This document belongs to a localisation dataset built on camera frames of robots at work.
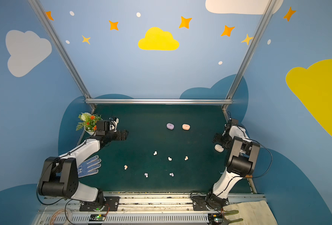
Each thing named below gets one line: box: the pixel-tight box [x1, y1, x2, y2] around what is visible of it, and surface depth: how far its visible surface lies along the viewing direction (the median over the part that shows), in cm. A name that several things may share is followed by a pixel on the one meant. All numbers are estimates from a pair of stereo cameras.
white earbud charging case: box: [214, 143, 225, 153], surface depth 97 cm
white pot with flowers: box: [75, 112, 103, 136], surface depth 94 cm
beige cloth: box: [222, 200, 279, 225], surface depth 73 cm
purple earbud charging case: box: [166, 122, 175, 130], surface depth 109 cm
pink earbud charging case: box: [181, 123, 191, 131], surface depth 109 cm
